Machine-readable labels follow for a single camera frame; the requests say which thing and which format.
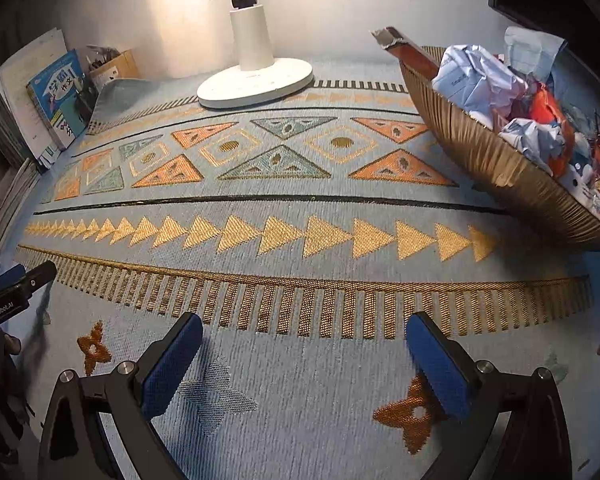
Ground red snack bag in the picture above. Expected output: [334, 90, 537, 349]
[525, 82, 577, 176]

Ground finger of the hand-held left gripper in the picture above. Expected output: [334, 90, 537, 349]
[0, 264, 27, 297]
[0, 260, 58, 333]

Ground white desk lamp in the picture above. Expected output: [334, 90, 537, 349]
[196, 0, 315, 109]

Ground long dark brown snack wrapper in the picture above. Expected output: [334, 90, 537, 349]
[371, 26, 442, 80]

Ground stack of grey workbooks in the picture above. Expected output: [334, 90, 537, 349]
[0, 95, 36, 171]

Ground cardboard box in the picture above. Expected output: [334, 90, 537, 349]
[87, 46, 140, 83]

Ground amber ribbed glass bowl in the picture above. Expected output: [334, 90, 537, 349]
[397, 46, 600, 252]

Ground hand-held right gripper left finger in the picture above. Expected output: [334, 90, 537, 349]
[37, 311, 204, 480]

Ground black mesh pen holder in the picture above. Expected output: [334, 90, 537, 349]
[75, 72, 100, 121]

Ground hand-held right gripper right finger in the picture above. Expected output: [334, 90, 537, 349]
[405, 311, 573, 480]

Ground flat pile of papers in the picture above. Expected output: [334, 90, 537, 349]
[0, 160, 43, 271]

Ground patterned blue mat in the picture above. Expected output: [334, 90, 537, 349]
[2, 57, 600, 480]

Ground white paper booklets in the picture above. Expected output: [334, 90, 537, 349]
[0, 27, 68, 126]

